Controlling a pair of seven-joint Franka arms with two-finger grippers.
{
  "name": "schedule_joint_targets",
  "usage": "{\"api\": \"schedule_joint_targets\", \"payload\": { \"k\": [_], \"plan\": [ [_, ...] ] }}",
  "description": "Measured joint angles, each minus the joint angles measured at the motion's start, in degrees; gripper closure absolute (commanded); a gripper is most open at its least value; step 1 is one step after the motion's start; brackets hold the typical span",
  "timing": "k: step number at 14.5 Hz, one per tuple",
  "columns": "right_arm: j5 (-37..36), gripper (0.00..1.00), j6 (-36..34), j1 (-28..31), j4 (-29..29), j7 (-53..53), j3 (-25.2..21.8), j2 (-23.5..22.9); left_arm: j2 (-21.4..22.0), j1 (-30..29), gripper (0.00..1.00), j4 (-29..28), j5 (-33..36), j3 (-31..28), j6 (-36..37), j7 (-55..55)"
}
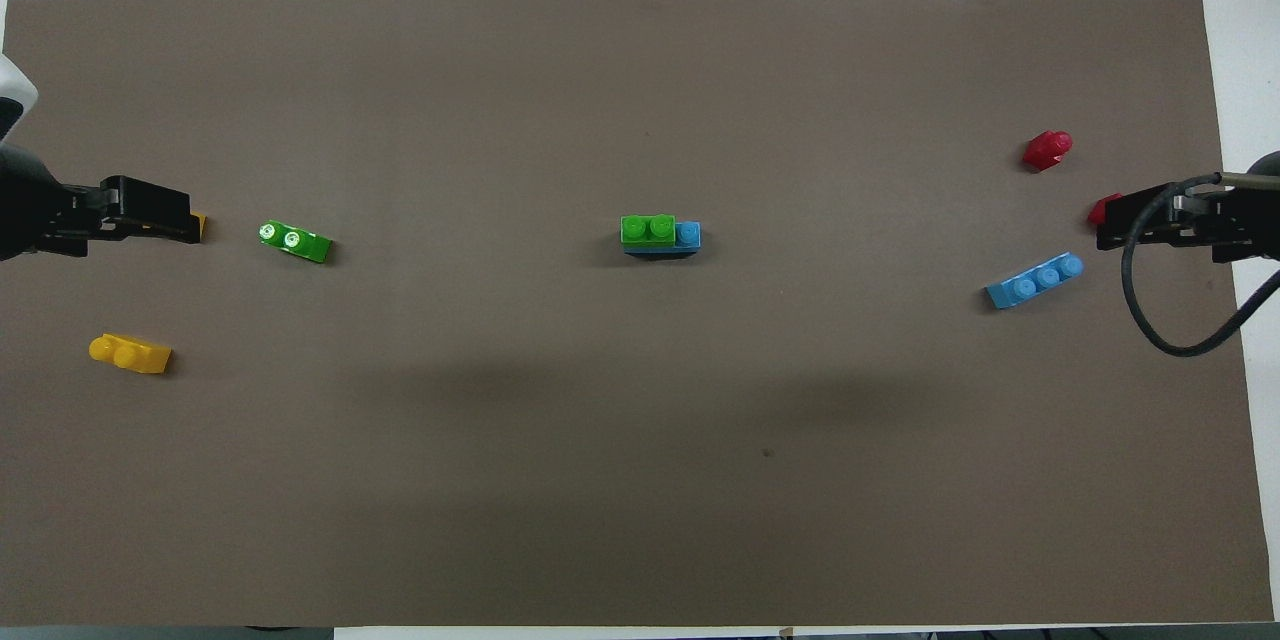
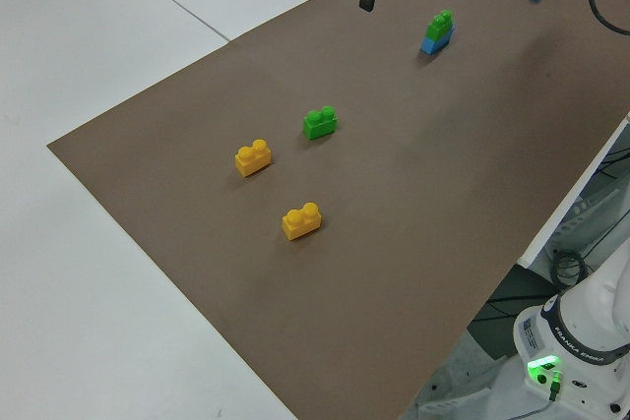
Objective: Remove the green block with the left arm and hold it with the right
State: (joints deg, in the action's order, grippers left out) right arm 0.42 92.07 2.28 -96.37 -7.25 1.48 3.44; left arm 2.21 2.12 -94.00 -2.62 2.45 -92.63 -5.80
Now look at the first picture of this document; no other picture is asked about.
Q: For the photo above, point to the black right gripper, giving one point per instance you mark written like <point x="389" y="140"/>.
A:
<point x="1225" y="220"/>

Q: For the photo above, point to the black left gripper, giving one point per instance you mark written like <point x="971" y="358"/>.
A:
<point x="70" y="215"/>

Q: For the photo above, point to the blue three-stud block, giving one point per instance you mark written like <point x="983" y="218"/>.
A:
<point x="1035" y="282"/>
<point x="688" y="236"/>

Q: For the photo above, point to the green two-stud block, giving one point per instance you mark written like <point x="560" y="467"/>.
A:
<point x="300" y="242"/>
<point x="648" y="229"/>

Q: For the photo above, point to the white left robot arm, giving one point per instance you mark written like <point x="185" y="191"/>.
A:
<point x="15" y="200"/>

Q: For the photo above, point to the yellow two-stud block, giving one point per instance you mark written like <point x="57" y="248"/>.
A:
<point x="200" y="225"/>
<point x="130" y="353"/>

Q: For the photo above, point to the small red block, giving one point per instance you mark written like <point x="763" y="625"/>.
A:
<point x="1103" y="210"/>
<point x="1047" y="150"/>

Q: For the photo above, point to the brown table mat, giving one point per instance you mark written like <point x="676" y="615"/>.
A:
<point x="640" y="420"/>

